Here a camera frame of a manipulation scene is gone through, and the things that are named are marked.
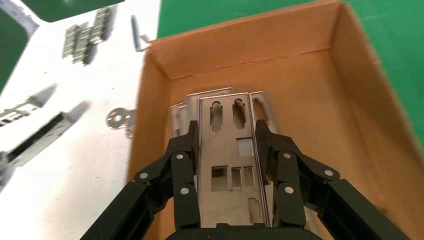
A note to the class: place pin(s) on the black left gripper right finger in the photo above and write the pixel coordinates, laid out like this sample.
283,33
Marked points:
288,175

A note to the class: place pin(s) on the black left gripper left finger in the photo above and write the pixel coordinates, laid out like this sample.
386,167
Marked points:
182,172

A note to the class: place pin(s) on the silver IO shield plate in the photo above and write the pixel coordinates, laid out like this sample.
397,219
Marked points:
225,149
177,119
192,106

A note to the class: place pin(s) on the brown cardboard box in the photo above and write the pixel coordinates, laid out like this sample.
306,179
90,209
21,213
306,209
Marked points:
298,82

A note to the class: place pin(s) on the silver binder clip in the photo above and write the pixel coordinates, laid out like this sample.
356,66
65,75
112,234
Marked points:
116,117

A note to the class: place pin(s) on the white paper sheet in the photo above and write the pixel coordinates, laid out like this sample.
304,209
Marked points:
99,82

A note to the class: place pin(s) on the long grey metal bar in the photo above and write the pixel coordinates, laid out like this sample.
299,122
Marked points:
39,139

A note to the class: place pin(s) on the blue pen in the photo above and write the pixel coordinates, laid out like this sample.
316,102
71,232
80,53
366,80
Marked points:
135,33

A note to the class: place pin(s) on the grey comb-shaped metal piece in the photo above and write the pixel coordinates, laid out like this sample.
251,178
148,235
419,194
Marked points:
70,41
101,24
82,46

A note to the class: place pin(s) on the grey slotted metal strut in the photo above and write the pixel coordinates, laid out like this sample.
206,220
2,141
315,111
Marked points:
16,16

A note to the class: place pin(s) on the small grey metal bracket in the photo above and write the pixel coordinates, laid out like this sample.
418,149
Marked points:
16,114

